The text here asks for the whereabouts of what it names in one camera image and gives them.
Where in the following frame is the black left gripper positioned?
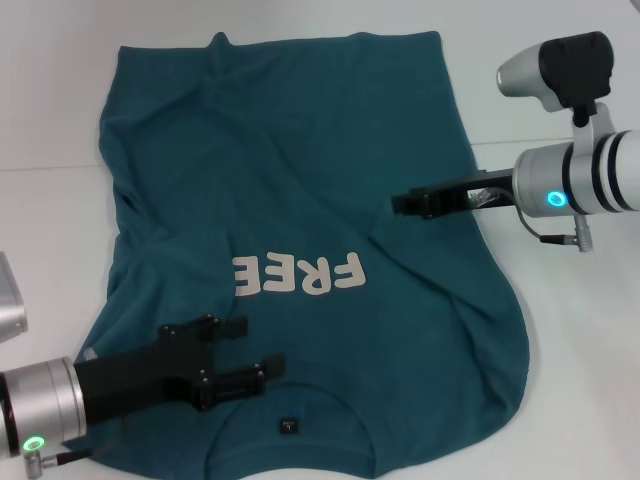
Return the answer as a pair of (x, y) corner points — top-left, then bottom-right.
(72, 314), (287, 427)

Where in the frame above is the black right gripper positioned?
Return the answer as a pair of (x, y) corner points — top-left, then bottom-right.
(391, 168), (519, 221)

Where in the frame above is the teal t-shirt with FREE print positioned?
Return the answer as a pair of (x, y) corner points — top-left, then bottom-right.
(62, 30), (531, 480)

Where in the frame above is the grey cable with clear plug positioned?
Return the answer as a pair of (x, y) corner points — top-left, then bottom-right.
(468, 185), (516, 207)

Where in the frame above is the right arm cable with plug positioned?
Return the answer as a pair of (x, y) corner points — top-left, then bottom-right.
(517, 207), (594, 254)

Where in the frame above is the arm cable with plug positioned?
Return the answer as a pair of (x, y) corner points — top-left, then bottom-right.
(517, 207), (594, 254)
(24, 422), (129, 474)

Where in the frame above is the left arm cable with plug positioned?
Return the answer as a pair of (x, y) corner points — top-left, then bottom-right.
(24, 422), (129, 474)

